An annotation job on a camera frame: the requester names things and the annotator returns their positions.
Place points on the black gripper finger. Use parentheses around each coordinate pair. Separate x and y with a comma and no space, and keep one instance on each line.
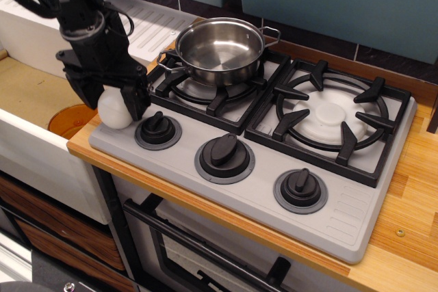
(136,99)
(88,90)

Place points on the grey toy stove top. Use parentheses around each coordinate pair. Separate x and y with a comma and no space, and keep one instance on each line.
(342,228)

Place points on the black right burner grate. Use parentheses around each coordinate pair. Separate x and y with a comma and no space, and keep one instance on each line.
(339,122)

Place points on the black burner grate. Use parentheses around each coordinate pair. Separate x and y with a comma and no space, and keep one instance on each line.
(339,122)
(228,108)

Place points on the black left stove knob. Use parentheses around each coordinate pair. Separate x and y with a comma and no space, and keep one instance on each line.
(158,132)

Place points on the black right stove knob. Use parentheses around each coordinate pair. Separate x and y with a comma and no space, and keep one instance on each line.
(300,191)

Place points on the white mushroom ball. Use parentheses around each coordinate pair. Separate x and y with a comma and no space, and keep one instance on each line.
(112,109)

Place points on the lower wooden drawer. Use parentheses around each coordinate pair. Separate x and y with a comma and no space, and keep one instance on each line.
(65,254)

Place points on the orange plastic bowl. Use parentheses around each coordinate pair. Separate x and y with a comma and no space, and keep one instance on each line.
(67,122)

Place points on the black middle stove knob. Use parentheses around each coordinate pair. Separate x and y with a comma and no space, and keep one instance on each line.
(224,160)

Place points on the brass screw in counter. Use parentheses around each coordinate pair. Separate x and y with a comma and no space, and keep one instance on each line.
(400,233)

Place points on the upper wooden drawer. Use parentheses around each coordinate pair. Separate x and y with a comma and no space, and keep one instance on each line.
(67,223)

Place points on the wooden drawer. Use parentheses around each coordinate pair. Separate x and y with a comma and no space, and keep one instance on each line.
(67,223)
(65,254)

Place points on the oven door with handle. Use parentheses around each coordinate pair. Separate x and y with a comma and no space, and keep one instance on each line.
(202,267)

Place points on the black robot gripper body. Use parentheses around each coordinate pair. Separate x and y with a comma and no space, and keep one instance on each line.
(99,56)

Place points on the black left burner grate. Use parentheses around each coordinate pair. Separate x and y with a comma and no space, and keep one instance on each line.
(228,108)

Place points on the black stove knob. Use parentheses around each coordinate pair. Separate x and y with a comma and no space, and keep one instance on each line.
(158,132)
(224,160)
(300,191)

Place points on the stainless steel pot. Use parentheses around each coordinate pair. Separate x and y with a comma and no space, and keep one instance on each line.
(221,51)

